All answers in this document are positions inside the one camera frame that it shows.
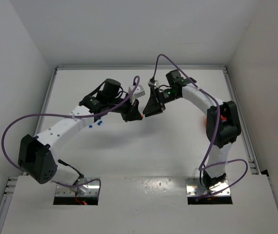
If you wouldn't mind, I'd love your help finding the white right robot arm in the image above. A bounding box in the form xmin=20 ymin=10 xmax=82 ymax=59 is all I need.
xmin=143 ymin=70 xmax=241 ymax=189

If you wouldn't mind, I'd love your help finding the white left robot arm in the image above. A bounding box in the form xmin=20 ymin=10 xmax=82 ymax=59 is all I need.
xmin=18 ymin=77 xmax=145 ymax=186

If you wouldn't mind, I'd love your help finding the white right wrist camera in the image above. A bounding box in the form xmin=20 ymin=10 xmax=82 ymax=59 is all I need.
xmin=148 ymin=78 xmax=159 ymax=88

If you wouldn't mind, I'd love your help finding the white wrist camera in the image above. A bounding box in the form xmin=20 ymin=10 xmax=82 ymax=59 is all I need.
xmin=148 ymin=78 xmax=159 ymax=88
xmin=130 ymin=85 xmax=145 ymax=104

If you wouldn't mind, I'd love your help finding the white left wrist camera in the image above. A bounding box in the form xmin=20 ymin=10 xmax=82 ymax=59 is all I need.
xmin=130 ymin=85 xmax=145 ymax=104

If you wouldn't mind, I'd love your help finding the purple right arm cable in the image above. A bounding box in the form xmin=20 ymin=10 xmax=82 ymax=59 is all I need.
xmin=151 ymin=54 xmax=249 ymax=198

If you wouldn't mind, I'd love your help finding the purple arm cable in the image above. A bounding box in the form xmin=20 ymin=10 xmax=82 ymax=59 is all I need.
xmin=1 ymin=75 xmax=141 ymax=188
xmin=151 ymin=54 xmax=249 ymax=198

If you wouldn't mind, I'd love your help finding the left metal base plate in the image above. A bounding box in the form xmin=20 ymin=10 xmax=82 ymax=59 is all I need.
xmin=55 ymin=177 xmax=101 ymax=197

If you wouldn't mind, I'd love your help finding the metal base plate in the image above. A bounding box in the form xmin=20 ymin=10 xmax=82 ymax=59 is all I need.
xmin=185 ymin=177 xmax=231 ymax=197
xmin=55 ymin=177 xmax=101 ymax=197

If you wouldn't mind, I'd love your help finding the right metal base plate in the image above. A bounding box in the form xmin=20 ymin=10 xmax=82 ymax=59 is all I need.
xmin=185 ymin=177 xmax=231 ymax=197

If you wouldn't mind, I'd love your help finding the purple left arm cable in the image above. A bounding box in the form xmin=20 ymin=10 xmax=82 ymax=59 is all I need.
xmin=1 ymin=75 xmax=141 ymax=188

